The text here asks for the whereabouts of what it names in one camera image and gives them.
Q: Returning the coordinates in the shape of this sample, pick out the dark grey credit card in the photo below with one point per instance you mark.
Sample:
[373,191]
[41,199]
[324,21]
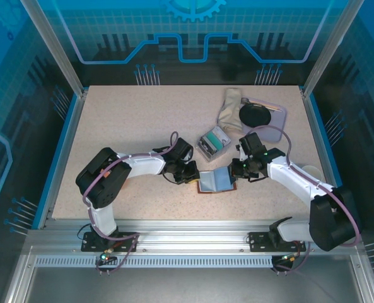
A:
[207,149]

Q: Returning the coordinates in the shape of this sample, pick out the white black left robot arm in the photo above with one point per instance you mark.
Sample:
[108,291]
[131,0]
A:
[139,164]

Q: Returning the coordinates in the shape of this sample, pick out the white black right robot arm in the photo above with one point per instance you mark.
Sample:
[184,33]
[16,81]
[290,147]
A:
[287,176]

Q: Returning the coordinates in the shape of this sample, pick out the clear acrylic card box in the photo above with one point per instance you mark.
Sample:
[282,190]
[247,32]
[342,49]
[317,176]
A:
[213,158]

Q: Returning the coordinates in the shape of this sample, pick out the teal credit card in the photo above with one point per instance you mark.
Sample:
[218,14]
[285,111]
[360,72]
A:
[215,142]

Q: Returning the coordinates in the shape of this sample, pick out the white credit card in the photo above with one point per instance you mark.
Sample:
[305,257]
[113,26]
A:
[223,135]

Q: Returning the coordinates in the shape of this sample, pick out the lavender plastic tray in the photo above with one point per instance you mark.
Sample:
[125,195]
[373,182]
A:
[276,126]

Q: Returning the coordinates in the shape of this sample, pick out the black round plate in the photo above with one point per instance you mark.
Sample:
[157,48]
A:
[255,115]

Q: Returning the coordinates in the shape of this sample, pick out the beige cloth pouch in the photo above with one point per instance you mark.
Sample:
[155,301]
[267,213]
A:
[231,110]

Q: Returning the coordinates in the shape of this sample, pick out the grey metal spoon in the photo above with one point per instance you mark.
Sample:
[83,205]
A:
[245,100]

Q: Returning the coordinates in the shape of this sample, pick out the blue table side strip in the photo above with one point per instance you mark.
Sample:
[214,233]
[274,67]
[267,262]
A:
[55,164]
[327,142]

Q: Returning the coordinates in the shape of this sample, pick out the aluminium front frame rail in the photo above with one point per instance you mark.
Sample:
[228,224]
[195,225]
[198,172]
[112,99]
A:
[190,235]

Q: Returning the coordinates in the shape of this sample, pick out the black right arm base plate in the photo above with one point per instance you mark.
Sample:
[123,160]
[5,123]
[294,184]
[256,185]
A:
[259,241]

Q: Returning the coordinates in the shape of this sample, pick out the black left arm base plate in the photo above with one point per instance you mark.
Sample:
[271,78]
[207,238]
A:
[89,243]

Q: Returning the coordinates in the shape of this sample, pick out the aluminium frame post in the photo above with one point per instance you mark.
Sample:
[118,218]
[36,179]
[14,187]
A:
[54,47]
[328,47]

